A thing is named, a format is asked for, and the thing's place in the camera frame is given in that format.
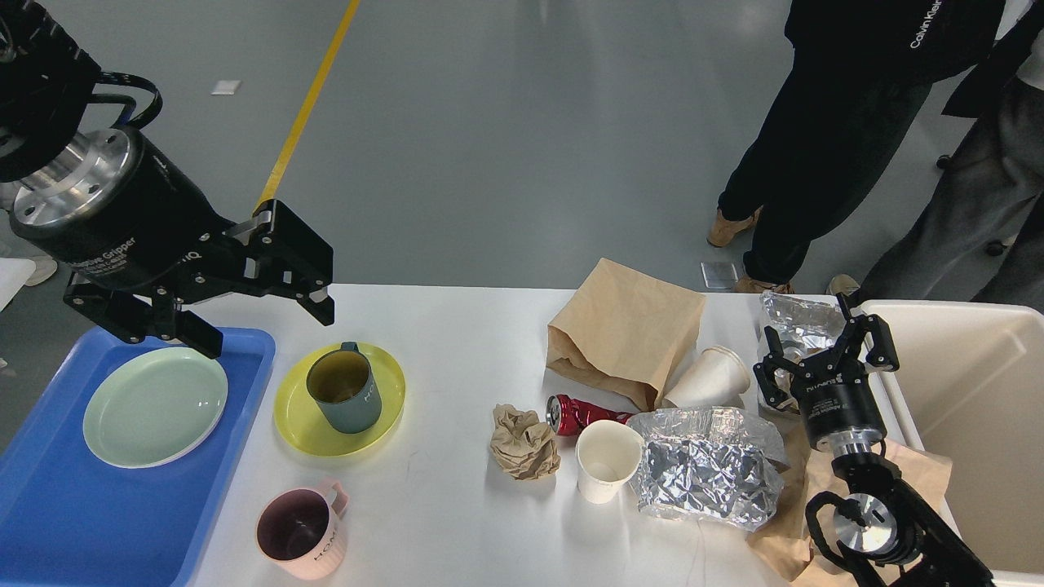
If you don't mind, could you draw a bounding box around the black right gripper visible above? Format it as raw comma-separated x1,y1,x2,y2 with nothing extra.
757,294,900,449

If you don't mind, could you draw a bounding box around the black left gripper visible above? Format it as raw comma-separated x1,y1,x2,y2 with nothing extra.
8,126,335,358

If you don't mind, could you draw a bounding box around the dark green mug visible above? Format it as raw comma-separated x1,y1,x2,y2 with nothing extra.
306,342,383,435

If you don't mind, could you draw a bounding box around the yellow plastic plate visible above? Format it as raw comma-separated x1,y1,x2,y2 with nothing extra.
272,342,407,457

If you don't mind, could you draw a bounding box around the pink ribbed mug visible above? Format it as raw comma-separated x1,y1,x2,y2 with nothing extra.
256,479,349,580

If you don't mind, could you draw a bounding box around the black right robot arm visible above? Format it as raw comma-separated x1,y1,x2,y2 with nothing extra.
753,294,994,586

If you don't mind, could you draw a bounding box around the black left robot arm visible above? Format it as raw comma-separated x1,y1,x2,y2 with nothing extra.
1,1,335,358

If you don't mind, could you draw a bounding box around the small crumpled foil bag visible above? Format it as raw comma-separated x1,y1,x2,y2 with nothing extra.
758,291,845,363

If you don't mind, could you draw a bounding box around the tipped white paper cup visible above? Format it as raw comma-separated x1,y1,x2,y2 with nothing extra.
663,346,752,408

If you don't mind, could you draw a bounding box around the beige plastic bin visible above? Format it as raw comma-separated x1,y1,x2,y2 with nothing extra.
861,300,1043,586

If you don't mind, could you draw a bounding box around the pale green plate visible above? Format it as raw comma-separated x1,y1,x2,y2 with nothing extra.
82,348,228,469

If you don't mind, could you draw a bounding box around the large crumpled foil sheet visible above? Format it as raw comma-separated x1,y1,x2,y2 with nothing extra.
627,406,788,532

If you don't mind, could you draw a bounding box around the flat brown paper sheet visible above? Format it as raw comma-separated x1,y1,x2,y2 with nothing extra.
748,425,953,586

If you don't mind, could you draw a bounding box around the person in grey trousers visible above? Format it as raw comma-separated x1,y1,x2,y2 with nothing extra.
827,1,1043,311

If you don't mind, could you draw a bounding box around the brown paper bag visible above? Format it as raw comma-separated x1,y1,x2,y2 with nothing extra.
546,258,707,412

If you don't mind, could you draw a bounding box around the white table corner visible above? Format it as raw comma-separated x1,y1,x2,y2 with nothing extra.
0,258,35,311

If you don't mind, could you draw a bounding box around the blue plastic tray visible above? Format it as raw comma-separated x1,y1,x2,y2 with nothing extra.
1,328,276,586

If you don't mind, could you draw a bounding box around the upright white paper cup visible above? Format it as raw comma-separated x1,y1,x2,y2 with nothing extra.
575,420,643,504

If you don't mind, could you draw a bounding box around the crushed red soda can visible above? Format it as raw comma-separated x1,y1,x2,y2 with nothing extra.
546,394,635,437

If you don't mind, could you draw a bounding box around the person in black clothes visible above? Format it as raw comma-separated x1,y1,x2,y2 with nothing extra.
707,1,1006,294

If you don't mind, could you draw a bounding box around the crumpled brown paper ball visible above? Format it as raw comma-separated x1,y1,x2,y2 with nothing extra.
489,404,560,480

